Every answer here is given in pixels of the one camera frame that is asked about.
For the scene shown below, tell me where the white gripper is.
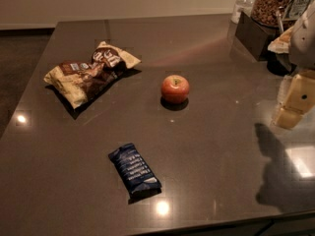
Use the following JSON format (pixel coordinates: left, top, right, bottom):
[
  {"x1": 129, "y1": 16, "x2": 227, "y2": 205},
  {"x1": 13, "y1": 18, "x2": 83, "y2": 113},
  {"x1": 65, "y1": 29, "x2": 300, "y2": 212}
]
[{"x1": 274, "y1": 70, "x2": 315, "y2": 129}]

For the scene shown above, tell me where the brown chip bag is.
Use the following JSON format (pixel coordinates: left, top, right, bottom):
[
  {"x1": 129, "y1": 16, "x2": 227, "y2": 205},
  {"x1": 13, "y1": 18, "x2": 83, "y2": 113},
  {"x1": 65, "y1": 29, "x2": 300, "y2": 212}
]
[{"x1": 43, "y1": 41, "x2": 141, "y2": 109}]

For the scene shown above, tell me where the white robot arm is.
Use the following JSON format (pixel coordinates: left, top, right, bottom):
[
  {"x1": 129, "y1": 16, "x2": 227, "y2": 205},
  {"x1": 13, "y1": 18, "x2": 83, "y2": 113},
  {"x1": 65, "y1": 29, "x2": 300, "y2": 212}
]
[{"x1": 273, "y1": 1, "x2": 315, "y2": 129}]

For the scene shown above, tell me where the cream snack bag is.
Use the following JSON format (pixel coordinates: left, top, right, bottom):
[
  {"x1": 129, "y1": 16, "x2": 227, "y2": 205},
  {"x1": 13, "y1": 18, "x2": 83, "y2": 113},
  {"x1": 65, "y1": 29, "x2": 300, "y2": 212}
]
[{"x1": 268, "y1": 27, "x2": 293, "y2": 54}]

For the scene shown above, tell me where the blue rxbar blueberry bar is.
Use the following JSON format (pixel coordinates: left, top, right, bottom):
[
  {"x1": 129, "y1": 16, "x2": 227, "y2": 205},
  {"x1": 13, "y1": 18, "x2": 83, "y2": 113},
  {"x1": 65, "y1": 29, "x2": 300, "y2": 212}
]
[{"x1": 108, "y1": 144, "x2": 161, "y2": 197}]

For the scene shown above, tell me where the dark brown box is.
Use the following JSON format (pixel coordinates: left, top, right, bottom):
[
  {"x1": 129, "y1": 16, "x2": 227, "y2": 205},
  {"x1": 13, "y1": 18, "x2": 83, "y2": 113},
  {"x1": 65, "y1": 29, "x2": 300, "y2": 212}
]
[{"x1": 235, "y1": 12, "x2": 279, "y2": 61}]

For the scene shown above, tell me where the red apple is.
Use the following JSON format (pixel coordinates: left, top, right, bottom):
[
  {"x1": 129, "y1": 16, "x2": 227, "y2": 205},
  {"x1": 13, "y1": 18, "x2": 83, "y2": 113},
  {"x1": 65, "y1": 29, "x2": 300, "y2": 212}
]
[{"x1": 160, "y1": 75, "x2": 190, "y2": 104}]

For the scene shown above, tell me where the clear nut jar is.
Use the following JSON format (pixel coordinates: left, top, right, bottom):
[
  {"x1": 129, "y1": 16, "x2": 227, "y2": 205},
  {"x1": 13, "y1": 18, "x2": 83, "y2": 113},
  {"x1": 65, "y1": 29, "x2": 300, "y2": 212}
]
[{"x1": 250, "y1": 0, "x2": 315, "y2": 30}]

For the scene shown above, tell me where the clear plastic water bottle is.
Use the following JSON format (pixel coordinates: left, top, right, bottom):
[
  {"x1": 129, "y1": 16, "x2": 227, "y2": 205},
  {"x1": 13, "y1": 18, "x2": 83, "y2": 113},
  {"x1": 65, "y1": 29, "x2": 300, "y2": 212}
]
[{"x1": 230, "y1": 0, "x2": 254, "y2": 24}]

